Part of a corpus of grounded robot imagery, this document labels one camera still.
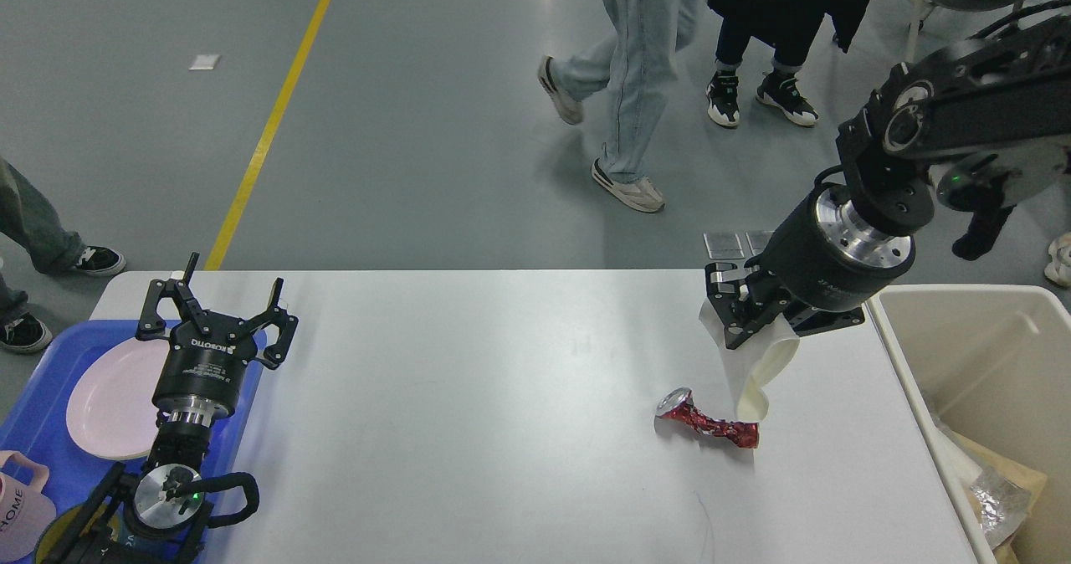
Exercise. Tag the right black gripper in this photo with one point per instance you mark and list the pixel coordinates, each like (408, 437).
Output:
(824, 254)

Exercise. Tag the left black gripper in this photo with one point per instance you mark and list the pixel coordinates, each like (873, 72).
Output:
(209, 367)

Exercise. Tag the white paper cup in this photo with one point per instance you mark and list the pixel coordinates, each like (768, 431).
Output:
(749, 367)
(963, 467)

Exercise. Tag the pink plate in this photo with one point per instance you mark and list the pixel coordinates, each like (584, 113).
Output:
(110, 413)

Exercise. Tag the red foil wrapper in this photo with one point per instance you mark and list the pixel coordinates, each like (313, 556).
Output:
(679, 405)

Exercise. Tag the dark teal mug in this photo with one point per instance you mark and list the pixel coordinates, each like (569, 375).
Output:
(83, 551)

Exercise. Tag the brown paper bag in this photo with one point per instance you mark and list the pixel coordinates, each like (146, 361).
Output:
(1020, 474)

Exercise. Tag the aluminium foil sheet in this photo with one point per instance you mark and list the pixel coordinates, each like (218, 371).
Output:
(1003, 504)

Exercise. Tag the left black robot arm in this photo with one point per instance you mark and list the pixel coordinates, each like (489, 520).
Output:
(160, 513)

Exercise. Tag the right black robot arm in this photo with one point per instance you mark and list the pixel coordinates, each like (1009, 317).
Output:
(978, 127)

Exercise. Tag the right metal floor plate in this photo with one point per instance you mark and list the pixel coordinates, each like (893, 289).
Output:
(758, 240)

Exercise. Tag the metal floor plate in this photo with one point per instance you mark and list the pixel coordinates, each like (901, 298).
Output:
(758, 240)
(724, 246)

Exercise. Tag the left metal floor plate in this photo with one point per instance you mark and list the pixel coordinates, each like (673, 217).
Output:
(724, 246)

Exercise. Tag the shoe at edge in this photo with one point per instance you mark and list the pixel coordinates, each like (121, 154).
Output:
(28, 218)
(21, 331)
(1057, 270)

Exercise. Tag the beige plastic bin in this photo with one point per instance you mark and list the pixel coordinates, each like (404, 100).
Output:
(992, 362)

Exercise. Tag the pink mug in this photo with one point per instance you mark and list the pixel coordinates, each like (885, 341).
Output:
(25, 510)

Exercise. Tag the white paper on floor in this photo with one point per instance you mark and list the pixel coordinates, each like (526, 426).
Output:
(205, 62)

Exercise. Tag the shoe at right edge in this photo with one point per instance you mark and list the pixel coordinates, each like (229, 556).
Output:
(1057, 270)

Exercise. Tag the person in black coat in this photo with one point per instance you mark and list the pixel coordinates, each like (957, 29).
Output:
(790, 27)

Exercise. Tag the person in light jeans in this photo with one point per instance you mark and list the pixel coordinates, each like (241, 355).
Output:
(635, 65)

